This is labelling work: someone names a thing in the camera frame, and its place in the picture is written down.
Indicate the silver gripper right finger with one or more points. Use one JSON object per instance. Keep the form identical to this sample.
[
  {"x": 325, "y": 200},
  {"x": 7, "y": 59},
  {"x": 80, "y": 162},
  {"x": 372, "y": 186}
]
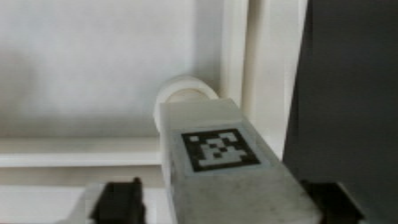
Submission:
[{"x": 334, "y": 202}]

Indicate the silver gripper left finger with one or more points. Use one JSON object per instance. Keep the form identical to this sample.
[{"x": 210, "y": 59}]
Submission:
[{"x": 119, "y": 207}]

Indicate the white table leg with tag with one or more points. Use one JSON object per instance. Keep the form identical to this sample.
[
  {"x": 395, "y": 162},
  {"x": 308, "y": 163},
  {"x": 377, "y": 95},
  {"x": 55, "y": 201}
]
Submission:
[{"x": 230, "y": 184}]

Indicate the white square table top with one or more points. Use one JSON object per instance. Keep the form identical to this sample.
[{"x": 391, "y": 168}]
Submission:
[{"x": 91, "y": 52}]

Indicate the white right fence wall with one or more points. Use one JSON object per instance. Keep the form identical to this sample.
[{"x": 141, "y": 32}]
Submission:
[{"x": 272, "y": 48}]

